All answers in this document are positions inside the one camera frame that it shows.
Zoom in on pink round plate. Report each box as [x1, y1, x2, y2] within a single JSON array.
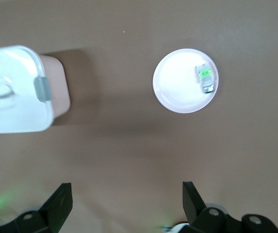
[[152, 48, 219, 114]]

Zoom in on pink storage box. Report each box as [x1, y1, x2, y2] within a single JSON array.
[[38, 54, 71, 127]]

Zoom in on white box lid grey clips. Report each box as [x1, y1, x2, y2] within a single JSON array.
[[0, 45, 55, 134]]

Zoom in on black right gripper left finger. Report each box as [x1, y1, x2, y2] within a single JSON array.
[[0, 183, 74, 233]]

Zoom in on brown table mat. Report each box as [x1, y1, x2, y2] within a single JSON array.
[[0, 0, 278, 233]]

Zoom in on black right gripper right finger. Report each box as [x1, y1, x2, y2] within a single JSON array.
[[180, 181, 278, 233]]

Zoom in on green and white switch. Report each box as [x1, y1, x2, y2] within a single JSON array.
[[195, 62, 214, 94]]

